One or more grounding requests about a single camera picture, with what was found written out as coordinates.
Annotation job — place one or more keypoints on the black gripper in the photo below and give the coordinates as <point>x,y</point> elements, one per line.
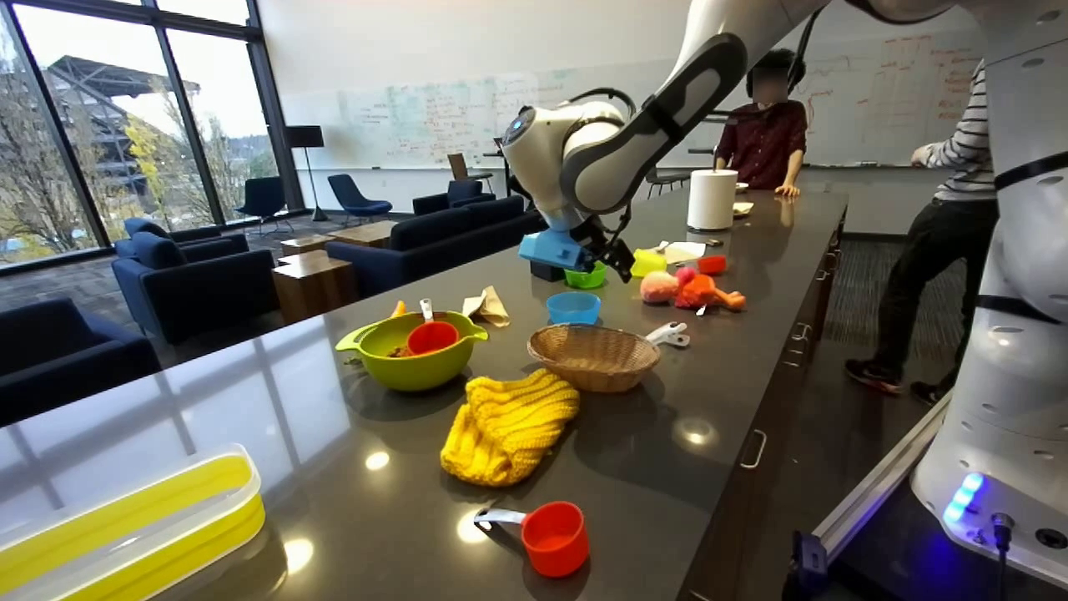
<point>603,234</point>

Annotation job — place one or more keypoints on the oval woven wicker basket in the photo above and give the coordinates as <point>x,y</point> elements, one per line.
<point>592,359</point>

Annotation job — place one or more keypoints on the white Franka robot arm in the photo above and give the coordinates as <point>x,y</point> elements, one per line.
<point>622,144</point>

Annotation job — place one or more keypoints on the large green mixing bowl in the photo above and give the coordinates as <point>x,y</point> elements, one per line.
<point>413,364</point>

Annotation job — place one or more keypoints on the yellow-green plastic item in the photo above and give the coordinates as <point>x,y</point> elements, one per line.
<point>649,261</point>

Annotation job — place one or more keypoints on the small black box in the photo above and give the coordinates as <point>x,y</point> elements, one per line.
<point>544,272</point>

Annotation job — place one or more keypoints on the peach fluffy plush ball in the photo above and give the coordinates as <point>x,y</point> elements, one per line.
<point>657,289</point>

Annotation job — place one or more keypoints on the white plastic item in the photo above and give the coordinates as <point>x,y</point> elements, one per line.
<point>682,251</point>

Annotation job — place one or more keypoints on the white plastic bag clip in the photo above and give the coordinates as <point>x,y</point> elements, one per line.
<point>669,334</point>

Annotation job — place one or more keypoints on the orange fluffy plush toy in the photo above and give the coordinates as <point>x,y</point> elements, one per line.
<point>701,290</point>

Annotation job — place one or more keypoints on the small red toy item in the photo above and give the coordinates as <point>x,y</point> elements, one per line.
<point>711,263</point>

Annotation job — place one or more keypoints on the folded pale paper napkin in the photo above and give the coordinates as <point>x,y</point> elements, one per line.
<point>485,305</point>

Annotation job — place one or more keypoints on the white paper towel roll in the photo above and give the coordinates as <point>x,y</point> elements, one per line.
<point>711,200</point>

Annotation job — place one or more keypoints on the small pale plate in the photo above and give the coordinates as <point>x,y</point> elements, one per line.
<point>743,208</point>

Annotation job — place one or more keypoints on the dark blue armchair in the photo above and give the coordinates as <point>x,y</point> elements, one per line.
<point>264,198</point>
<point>195,283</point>
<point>451,198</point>

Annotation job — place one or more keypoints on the long dark blue sofa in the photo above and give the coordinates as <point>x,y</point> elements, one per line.
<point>435,237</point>

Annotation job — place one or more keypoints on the wooden chair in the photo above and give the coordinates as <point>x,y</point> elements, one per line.
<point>458,167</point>

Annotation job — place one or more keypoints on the red measuring cup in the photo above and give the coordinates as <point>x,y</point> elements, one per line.
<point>433,334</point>

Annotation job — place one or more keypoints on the yellow knitted cloth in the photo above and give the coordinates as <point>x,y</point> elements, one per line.
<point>507,427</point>

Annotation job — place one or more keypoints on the small orange toy piece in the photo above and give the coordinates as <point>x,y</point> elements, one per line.
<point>397,307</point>

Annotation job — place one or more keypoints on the person in red shirt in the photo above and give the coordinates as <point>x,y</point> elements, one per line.
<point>764,129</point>

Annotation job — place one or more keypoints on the low wooden table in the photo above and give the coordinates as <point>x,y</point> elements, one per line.
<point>367,232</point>

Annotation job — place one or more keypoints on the blue lounge chair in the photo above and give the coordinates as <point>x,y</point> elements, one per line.
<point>354,198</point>

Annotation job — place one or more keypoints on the wooden coffee table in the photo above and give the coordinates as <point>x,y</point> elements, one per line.
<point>311,281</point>

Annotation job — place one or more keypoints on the small low side table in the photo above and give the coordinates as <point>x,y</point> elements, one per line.
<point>300,240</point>

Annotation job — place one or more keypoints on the black floor lamp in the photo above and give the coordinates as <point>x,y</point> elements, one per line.
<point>305,139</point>

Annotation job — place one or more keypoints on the person in striped shirt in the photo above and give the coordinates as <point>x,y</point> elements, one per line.
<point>934,246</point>

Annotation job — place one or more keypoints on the large glass window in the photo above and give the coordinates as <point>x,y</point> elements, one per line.
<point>111,121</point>

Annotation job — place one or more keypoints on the yellow plastic tray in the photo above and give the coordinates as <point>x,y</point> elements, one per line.
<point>129,522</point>

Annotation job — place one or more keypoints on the wall whiteboard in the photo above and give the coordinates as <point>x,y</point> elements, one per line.
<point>421,117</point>

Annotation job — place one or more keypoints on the aluminium frame rail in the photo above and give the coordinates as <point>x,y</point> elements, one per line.
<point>870,488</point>

